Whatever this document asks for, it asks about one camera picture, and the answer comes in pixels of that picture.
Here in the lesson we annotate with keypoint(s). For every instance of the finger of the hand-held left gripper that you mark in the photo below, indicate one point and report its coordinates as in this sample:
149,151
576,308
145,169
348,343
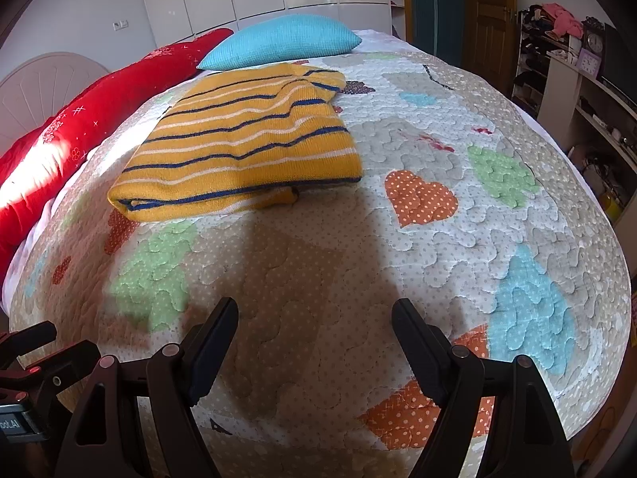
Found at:
27,336
59,366

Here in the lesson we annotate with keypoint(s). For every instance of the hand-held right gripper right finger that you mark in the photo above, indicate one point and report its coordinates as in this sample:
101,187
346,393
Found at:
420,348

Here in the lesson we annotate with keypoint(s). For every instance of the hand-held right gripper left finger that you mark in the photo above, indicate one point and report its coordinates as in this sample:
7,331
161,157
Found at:
215,348

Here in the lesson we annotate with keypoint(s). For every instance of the yellow striped knit sweater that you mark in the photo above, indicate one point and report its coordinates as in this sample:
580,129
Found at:
239,139

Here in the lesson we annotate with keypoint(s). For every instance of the pink clothes pile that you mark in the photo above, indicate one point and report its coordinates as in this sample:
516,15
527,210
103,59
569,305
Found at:
562,20

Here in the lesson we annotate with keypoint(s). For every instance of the patchwork heart quilt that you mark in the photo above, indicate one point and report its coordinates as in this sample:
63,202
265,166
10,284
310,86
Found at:
348,259

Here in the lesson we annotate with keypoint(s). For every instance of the red patterned long pillow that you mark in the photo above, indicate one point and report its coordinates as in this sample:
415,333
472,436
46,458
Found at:
74,124

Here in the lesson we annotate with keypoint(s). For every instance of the yellow bottle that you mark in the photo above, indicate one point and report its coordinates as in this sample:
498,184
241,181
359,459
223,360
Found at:
609,203

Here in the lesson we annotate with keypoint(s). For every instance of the white fan-shaped headboard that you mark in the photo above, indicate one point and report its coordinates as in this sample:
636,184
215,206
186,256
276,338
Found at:
40,94

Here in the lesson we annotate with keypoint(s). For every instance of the white shelf unit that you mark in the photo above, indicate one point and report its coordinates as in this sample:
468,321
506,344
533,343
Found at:
562,99

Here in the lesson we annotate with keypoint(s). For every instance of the dark shoe rack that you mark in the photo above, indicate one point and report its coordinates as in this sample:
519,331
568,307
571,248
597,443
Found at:
530,69

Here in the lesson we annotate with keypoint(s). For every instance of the white bed sheet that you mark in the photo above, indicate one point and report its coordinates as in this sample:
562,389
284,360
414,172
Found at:
383,40

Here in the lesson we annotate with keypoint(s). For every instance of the turquoise knit pillow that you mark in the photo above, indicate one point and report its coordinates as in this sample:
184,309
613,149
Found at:
283,42

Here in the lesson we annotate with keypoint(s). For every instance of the purple square clock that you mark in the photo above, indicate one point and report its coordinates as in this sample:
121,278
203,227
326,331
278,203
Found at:
589,63

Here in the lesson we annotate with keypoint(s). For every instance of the brown wooden door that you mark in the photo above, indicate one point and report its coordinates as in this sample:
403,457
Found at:
492,25

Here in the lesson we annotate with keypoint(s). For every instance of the dark teal curtain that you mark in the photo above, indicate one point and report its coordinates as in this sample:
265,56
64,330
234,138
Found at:
438,10

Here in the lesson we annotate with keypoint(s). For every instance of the dark ornate mantel clock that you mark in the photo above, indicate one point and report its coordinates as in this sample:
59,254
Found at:
593,35

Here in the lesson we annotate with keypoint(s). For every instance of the white wall socket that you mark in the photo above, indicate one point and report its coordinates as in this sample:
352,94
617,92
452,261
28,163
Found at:
121,25

